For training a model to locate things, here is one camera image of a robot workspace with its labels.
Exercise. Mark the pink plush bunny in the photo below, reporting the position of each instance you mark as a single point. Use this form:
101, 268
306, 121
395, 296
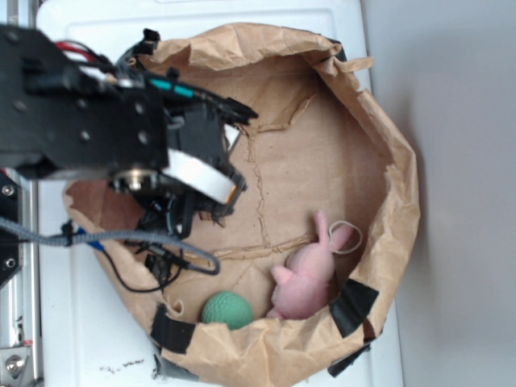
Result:
302, 283

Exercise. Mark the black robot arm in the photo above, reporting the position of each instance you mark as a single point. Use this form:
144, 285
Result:
165, 142

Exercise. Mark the aluminium frame rail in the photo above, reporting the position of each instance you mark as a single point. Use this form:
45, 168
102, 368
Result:
21, 338

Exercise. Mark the brown paper bag bin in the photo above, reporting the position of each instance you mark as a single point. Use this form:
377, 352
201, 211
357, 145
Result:
320, 142

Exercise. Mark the green dimpled ball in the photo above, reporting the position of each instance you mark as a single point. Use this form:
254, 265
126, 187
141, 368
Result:
229, 308

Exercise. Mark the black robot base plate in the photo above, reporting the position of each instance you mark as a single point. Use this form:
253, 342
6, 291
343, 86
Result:
10, 210

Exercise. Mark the brown wood chip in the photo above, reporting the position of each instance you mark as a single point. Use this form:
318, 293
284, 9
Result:
207, 216

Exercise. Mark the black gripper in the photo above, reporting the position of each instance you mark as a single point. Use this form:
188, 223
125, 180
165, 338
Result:
201, 129

